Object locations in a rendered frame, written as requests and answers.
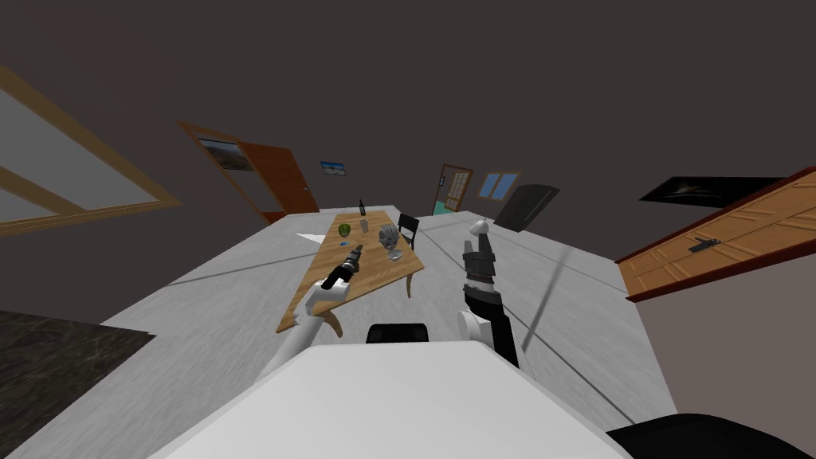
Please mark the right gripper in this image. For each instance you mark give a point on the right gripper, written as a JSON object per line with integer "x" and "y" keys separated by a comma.
{"x": 479, "y": 264}

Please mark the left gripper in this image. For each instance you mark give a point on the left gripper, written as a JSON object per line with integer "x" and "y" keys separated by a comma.
{"x": 352, "y": 261}

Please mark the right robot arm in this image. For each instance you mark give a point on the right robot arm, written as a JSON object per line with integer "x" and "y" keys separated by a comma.
{"x": 494, "y": 315}

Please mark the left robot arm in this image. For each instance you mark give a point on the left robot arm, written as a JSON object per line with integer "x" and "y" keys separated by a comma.
{"x": 325, "y": 298}

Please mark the wooden table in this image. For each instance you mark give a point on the wooden table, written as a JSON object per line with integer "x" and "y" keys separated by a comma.
{"x": 376, "y": 271}

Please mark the green round fruit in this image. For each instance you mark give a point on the green round fruit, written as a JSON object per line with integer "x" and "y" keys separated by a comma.
{"x": 344, "y": 229}

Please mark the grey bowl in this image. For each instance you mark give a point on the grey bowl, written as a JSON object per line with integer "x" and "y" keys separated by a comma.
{"x": 394, "y": 255}

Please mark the grey patterned round vase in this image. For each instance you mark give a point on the grey patterned round vase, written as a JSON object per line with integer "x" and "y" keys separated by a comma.
{"x": 388, "y": 236}

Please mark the black flat panel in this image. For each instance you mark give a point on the black flat panel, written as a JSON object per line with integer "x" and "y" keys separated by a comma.
{"x": 526, "y": 207}

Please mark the wooden door with glass panes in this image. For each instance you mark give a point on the wooden door with glass panes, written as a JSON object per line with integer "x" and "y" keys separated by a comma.
{"x": 454, "y": 188}

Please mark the blue window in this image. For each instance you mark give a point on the blue window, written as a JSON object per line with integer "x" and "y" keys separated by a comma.
{"x": 498, "y": 185}

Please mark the black chair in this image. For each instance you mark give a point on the black chair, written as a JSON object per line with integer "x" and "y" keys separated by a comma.
{"x": 408, "y": 226}

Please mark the small blue picture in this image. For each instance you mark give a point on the small blue picture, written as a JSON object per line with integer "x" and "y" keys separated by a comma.
{"x": 333, "y": 168}

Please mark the orange-brown door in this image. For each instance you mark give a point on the orange-brown door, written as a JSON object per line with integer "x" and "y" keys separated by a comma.
{"x": 280, "y": 182}

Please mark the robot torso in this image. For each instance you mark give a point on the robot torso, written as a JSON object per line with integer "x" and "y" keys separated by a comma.
{"x": 408, "y": 401}

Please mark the landscape picture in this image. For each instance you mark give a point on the landscape picture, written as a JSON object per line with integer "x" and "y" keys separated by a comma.
{"x": 226, "y": 155}

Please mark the dark picture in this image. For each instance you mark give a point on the dark picture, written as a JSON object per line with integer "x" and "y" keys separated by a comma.
{"x": 707, "y": 191}

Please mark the light wooden panelled door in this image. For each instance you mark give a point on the light wooden panelled door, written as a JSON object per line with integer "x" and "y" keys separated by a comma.
{"x": 758, "y": 236}

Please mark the large wooden-framed window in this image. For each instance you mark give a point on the large wooden-framed window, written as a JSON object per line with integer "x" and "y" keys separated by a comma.
{"x": 57, "y": 172}

